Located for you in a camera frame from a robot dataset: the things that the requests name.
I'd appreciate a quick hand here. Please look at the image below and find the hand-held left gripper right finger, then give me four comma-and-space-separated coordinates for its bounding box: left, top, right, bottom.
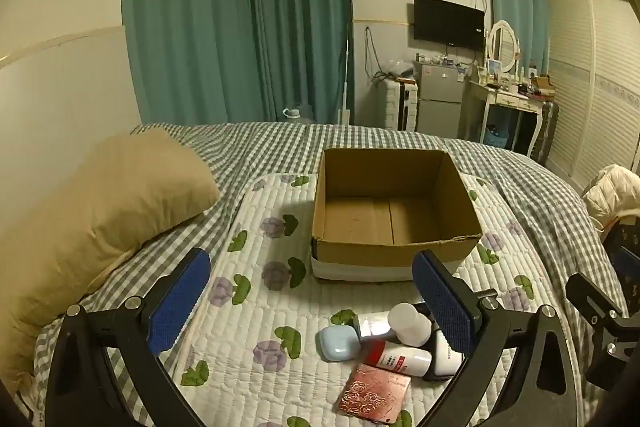
411, 249, 583, 427

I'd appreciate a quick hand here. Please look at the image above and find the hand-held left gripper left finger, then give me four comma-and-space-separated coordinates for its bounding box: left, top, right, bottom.
46, 248, 213, 427

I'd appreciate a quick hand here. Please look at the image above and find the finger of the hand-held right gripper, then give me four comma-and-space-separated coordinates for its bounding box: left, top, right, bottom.
566, 273, 640, 391
606, 237, 640, 280

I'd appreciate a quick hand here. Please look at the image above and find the white charger plug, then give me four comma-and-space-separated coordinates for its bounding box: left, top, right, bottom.
431, 329, 467, 382

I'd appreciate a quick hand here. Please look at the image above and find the red-capped white bottle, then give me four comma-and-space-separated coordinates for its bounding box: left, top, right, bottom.
362, 339, 433, 378

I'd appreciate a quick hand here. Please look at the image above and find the brown cardboard box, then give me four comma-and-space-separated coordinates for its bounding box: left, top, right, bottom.
311, 148, 484, 284

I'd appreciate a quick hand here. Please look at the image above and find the pink floral box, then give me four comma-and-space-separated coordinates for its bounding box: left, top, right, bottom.
334, 363, 412, 419

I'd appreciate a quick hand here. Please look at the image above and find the light blue earbud case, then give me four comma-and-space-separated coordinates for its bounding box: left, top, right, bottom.
318, 326, 363, 363

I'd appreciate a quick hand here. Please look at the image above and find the dark patterned chair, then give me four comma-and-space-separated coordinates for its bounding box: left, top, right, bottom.
602, 216, 640, 242

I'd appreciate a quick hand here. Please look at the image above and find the white round-capped bottle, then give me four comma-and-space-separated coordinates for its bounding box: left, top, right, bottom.
388, 302, 432, 348

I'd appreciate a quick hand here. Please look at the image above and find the white puffy jacket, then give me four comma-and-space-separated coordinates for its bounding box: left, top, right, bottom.
581, 164, 640, 228

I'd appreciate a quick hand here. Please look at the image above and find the floral quilted white mat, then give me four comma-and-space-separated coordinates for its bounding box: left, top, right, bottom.
172, 172, 581, 427

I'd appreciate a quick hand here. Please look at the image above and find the tan pillow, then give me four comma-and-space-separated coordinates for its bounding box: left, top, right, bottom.
0, 128, 222, 388

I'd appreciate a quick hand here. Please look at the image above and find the dark grey suitcase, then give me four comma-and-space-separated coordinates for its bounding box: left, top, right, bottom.
530, 99, 559, 162

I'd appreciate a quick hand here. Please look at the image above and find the blue plastic basket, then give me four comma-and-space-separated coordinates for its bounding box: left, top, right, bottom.
482, 123, 511, 148

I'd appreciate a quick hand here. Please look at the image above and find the white louvred wardrobe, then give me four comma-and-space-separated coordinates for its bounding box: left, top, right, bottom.
545, 0, 640, 195

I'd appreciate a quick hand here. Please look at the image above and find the white dressing table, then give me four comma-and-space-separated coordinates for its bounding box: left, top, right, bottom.
467, 77, 546, 160

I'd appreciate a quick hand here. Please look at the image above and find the white ribbed suitcase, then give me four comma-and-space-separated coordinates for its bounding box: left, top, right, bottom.
385, 78, 419, 132

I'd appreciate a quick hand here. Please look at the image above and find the grey small fridge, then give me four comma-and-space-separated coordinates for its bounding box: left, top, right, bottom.
416, 61, 471, 138

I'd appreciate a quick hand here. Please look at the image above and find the white oval vanity mirror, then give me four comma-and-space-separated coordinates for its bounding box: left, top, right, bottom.
486, 20, 521, 75

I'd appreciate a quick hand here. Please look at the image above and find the wide teal curtain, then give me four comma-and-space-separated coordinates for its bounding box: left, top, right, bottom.
121, 0, 356, 126

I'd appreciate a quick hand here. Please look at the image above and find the black wall cable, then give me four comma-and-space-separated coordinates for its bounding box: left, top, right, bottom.
364, 26, 383, 84

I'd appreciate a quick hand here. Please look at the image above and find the black wall television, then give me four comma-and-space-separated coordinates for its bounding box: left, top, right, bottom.
413, 0, 486, 48

